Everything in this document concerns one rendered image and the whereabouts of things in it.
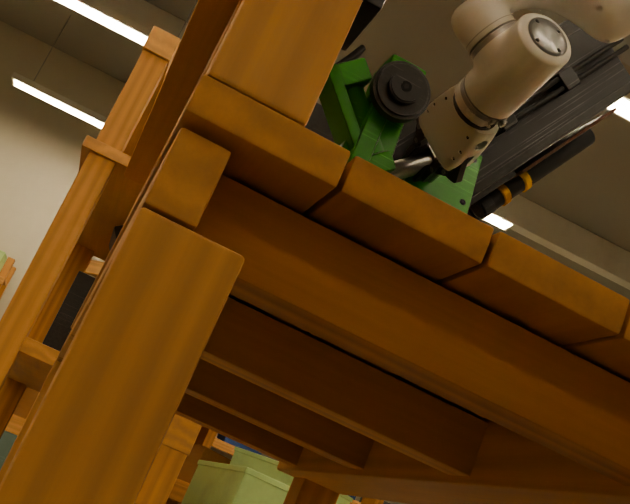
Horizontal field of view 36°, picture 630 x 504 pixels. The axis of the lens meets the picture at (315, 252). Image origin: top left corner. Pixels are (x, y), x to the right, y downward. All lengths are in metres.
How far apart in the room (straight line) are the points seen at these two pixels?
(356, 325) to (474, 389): 0.12
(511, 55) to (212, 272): 0.67
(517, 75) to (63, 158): 9.70
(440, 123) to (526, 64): 0.20
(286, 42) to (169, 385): 0.29
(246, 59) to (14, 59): 10.45
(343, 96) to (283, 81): 0.40
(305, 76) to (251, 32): 0.06
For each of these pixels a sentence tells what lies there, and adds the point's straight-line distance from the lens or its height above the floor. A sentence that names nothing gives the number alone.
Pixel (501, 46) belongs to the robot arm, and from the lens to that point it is 1.32.
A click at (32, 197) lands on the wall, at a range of 10.74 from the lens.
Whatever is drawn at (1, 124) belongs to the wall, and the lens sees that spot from 10.98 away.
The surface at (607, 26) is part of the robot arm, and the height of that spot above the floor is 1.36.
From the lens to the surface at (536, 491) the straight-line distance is 1.21.
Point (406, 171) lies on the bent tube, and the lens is 1.49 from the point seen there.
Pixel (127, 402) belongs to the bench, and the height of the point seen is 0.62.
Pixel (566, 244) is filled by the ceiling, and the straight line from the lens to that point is 9.81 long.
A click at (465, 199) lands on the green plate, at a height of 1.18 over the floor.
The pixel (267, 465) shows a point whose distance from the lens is 4.28.
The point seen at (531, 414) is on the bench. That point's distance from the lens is 0.92.
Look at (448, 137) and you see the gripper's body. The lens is 1.43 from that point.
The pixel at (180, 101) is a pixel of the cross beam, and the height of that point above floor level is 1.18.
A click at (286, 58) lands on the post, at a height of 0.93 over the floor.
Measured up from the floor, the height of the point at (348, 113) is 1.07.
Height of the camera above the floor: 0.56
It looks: 17 degrees up
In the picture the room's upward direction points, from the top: 23 degrees clockwise
